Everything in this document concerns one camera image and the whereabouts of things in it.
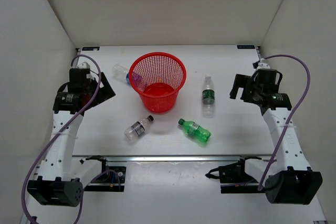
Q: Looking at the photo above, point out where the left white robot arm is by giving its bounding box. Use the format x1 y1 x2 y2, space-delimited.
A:
27 62 115 207

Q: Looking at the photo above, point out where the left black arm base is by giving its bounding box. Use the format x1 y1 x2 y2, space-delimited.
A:
79 155 127 192

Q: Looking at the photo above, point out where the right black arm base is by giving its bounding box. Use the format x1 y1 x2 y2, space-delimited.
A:
205 156 265 194

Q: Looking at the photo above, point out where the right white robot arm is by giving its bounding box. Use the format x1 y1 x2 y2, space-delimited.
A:
229 68 323 205

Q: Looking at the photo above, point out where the red mesh plastic bin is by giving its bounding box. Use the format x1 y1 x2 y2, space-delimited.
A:
129 52 186 113

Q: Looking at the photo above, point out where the clear bottle blue label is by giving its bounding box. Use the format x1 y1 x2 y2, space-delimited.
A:
112 64 130 84

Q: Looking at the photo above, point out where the clear bottle green label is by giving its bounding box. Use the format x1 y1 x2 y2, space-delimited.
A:
202 76 215 118

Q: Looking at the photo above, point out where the clear bottle black cap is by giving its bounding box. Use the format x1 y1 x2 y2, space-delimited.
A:
124 115 154 144

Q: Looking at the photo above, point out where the green plastic bottle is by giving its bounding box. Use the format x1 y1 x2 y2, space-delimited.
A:
178 119 212 145

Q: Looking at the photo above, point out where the aluminium rail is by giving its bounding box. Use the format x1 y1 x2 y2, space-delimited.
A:
72 154 274 162

